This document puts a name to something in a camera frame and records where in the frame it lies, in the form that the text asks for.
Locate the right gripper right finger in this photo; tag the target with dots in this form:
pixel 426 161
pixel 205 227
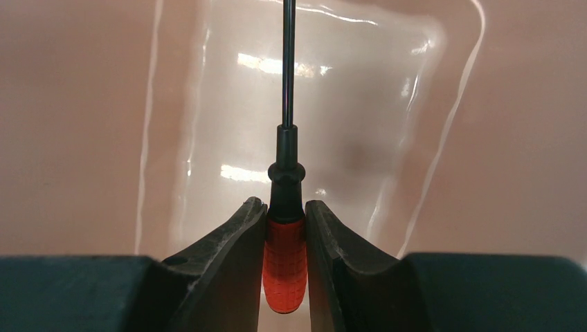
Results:
pixel 355 286

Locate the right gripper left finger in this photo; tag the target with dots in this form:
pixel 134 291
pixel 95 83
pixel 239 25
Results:
pixel 224 274

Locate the red black screwdriver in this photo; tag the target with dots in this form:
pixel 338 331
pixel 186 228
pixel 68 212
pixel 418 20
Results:
pixel 284 272

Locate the pink plastic bin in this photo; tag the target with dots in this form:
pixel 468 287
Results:
pixel 137 127

